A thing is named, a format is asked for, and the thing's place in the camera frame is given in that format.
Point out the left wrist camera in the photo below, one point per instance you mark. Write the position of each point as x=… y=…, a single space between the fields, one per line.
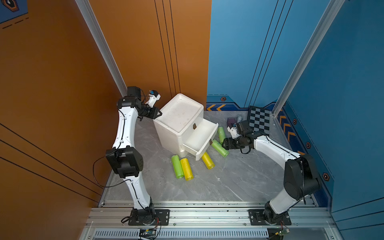
x=154 y=96

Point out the left aluminium corner post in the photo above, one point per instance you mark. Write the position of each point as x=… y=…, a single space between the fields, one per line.
x=98 y=35

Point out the green circuit board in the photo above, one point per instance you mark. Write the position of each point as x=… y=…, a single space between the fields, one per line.
x=282 y=233
x=147 y=234

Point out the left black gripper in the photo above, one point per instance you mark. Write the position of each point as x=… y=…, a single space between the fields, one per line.
x=154 y=111

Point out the aluminium corner post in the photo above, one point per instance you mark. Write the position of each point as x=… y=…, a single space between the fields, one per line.
x=98 y=35
x=316 y=38

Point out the purple embossed cube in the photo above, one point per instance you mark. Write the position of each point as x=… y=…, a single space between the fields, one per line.
x=231 y=122

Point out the white three-drawer cabinet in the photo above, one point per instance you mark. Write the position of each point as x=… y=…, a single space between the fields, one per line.
x=170 y=140

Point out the left green circuit board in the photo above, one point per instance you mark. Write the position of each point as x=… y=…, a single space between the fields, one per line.
x=147 y=234

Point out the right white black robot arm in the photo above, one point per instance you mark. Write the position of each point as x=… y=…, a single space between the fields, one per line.
x=301 y=176

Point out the white drawer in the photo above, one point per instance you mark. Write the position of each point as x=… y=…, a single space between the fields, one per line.
x=199 y=137
x=180 y=122

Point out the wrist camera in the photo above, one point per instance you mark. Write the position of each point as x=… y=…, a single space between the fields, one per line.
x=234 y=132
x=154 y=96

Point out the green roll with label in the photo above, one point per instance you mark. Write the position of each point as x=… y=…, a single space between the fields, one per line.
x=218 y=147

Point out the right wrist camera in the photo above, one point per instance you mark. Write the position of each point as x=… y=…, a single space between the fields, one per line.
x=234 y=132

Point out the right aluminium corner post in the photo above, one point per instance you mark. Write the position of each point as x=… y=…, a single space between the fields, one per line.
x=316 y=38

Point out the right green circuit board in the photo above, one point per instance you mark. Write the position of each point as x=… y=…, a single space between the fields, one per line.
x=282 y=233

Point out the yellow roll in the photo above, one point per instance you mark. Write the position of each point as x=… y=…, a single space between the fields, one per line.
x=187 y=170
x=208 y=161

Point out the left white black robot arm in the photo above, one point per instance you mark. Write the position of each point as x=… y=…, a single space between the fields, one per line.
x=124 y=158

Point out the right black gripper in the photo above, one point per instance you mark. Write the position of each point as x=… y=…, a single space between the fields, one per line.
x=230 y=143

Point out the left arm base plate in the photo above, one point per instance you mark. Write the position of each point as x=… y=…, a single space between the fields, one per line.
x=158 y=217

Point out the aluminium mounting rail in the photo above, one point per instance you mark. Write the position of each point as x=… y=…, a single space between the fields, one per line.
x=209 y=220

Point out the black silver chessboard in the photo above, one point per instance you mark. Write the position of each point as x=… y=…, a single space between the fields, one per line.
x=259 y=119

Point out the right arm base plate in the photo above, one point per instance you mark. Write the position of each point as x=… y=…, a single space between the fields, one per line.
x=260 y=217

